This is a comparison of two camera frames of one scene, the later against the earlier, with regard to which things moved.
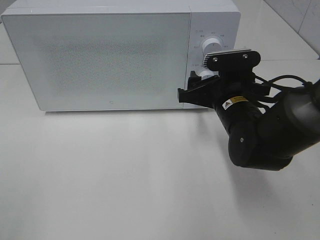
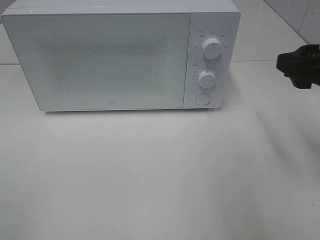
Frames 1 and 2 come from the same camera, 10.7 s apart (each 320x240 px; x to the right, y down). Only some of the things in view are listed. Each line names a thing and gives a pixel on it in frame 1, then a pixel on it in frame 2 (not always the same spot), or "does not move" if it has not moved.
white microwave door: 103,61 does not move
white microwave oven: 86,55 does not move
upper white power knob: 212,45 does not move
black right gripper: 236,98 → 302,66
